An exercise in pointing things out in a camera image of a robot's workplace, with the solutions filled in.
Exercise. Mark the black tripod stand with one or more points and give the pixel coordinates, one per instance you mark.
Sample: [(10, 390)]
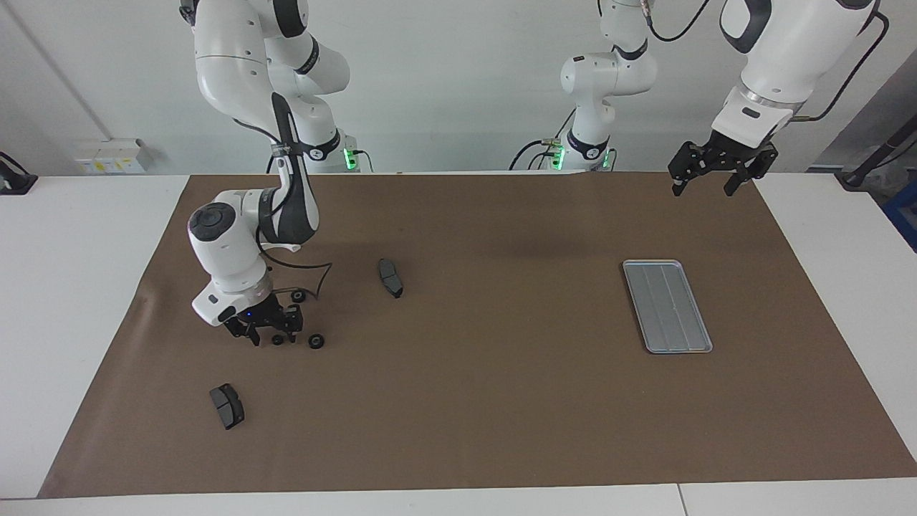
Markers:
[(870, 168)]

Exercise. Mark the silver metal tray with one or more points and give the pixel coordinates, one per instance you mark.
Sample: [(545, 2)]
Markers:
[(670, 308)]

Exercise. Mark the blue crate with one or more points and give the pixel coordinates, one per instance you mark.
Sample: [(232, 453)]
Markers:
[(904, 215)]

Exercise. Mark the brown table mat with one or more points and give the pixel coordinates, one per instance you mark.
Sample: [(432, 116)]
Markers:
[(501, 401)]

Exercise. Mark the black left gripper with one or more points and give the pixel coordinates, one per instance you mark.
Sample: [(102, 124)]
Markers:
[(731, 152)]

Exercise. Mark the white wall socket box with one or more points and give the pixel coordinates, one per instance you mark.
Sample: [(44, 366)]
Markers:
[(107, 156)]

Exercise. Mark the short dark brake pad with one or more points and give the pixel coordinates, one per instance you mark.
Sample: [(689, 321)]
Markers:
[(228, 407)]

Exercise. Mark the black clamp stand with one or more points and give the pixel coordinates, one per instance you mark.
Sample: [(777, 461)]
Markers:
[(14, 183)]

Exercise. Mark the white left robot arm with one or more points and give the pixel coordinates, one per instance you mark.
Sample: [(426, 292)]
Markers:
[(795, 43)]

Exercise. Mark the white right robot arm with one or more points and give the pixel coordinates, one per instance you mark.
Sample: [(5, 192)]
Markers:
[(229, 64)]

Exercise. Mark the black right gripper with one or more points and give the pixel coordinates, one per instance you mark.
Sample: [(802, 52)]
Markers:
[(261, 315)]

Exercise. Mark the long dark brake pad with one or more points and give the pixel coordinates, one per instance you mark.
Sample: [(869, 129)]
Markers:
[(390, 278)]

